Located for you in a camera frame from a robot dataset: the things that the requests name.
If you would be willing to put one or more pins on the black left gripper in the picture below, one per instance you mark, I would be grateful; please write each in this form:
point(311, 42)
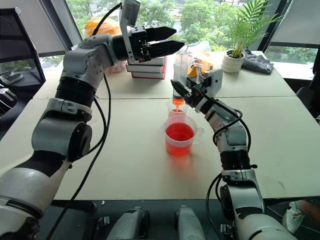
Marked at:
point(138, 47)

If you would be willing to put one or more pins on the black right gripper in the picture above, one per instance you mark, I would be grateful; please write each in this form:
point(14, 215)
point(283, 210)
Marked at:
point(193, 98)

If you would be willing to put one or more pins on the large clear plastic syringe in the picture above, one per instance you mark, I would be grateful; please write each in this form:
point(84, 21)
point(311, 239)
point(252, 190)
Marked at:
point(179, 72)

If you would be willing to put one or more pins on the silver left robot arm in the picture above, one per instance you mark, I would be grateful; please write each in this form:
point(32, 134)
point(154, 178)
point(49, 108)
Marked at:
point(75, 62)

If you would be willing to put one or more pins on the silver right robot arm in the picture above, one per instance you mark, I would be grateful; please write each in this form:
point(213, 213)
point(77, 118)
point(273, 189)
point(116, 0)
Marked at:
point(237, 135)

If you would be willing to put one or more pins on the small clear measuring cup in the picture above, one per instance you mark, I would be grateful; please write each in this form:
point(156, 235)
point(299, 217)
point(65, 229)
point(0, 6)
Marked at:
point(171, 113)

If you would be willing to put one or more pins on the large clear measuring cup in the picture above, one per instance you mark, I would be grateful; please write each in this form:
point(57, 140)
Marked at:
point(180, 140)

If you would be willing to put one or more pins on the red-spined white book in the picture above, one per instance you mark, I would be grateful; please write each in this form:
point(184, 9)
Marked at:
point(145, 68)
point(147, 75)
point(150, 61)

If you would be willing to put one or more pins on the clear bag with orange snacks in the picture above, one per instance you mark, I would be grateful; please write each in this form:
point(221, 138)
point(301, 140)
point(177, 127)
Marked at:
point(202, 57)

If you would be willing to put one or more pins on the green palm in white pot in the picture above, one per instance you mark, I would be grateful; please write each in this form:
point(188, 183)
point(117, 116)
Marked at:
point(233, 62)

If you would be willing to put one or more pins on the clear bag of pale items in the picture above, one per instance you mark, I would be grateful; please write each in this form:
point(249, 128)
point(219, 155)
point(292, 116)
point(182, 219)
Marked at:
point(116, 67)

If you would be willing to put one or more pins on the orange yellow round bag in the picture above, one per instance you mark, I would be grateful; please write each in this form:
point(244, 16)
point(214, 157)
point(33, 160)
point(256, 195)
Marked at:
point(107, 26)

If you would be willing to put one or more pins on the grey folded cloth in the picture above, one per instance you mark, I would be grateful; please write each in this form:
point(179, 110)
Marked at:
point(257, 62)

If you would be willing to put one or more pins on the dark office chair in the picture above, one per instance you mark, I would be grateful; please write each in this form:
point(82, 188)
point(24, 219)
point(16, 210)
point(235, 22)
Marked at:
point(308, 97)

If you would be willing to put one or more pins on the grey rounded robot leg housing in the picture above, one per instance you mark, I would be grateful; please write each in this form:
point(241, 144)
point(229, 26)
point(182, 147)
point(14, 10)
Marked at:
point(190, 225)
point(130, 225)

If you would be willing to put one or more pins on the black mesh office chair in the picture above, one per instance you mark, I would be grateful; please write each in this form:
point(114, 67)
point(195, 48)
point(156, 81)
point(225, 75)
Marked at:
point(17, 45)

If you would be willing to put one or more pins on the black grey foot pedal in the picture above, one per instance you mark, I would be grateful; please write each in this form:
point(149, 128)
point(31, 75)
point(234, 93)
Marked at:
point(11, 78)

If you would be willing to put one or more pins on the white sneaker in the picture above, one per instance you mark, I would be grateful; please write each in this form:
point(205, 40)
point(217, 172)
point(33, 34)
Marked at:
point(293, 217)

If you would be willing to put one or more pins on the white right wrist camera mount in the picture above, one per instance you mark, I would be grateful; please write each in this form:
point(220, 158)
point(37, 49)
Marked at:
point(215, 81)

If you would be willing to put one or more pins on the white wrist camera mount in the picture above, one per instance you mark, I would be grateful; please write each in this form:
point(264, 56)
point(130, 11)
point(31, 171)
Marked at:
point(215, 81)
point(128, 12)

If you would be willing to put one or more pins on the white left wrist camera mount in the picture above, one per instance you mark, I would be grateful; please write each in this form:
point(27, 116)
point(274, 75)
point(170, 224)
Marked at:
point(128, 12)

